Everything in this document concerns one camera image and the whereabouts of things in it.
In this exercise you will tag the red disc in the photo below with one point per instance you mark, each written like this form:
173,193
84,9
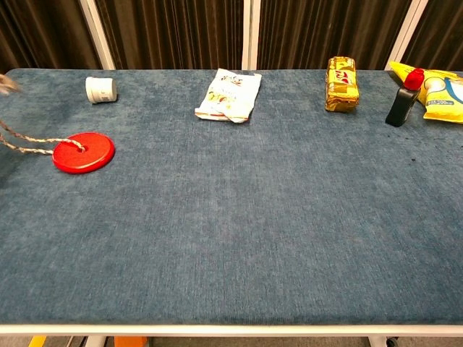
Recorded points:
84,153

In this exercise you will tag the blue table cloth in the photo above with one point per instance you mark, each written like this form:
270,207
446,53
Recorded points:
231,217

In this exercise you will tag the white snack packet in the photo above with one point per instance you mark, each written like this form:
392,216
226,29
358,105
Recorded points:
231,95

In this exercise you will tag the gold snack bar pack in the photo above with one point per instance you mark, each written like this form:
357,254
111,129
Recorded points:
341,86

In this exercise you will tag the dark brown curtain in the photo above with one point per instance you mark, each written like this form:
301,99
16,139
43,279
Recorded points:
325,29
173,32
441,32
43,32

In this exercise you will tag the black bottle red cap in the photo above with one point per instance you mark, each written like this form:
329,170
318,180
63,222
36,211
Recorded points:
403,101

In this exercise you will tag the yellow snack bag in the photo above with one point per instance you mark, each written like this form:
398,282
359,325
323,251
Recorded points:
443,97

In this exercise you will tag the white frame post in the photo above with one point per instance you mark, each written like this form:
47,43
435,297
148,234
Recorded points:
251,34
410,32
97,34

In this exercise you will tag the white table frame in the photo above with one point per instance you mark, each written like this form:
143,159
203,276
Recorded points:
231,329

